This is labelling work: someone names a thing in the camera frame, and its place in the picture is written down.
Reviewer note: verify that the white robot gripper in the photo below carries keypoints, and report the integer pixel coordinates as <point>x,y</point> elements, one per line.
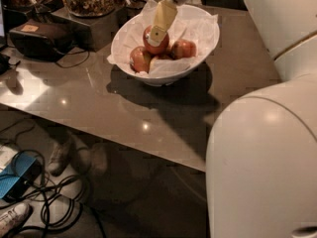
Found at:
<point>164,16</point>

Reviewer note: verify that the red apple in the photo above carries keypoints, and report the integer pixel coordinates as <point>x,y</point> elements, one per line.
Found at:
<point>140,59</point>
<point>154,48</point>
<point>183,49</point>

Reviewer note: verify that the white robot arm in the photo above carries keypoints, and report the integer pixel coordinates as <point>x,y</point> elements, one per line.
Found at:
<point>261,158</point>

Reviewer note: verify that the white ceramic bowl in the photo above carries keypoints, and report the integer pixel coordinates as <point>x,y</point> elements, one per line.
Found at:
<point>201,47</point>

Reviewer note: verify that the pale yellow apple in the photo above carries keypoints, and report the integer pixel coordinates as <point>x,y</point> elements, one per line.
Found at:
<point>159,61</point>

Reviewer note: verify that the white paper liner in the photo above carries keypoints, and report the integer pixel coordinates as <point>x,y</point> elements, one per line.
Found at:
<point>194,27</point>

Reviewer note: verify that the dark cup with scoop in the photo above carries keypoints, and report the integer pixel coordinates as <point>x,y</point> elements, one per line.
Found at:
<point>133,4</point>

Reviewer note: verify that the black device with label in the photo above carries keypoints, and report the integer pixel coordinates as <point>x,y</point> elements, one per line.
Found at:
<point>42,41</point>

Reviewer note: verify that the white sneaker near table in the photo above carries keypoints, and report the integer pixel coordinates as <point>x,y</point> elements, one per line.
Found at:
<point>60,157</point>

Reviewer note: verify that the blue box on floor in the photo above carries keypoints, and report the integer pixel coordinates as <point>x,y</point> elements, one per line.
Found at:
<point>17,176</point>

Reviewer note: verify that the white sneaker bottom left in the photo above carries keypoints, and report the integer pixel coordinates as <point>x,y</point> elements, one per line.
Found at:
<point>14,218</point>

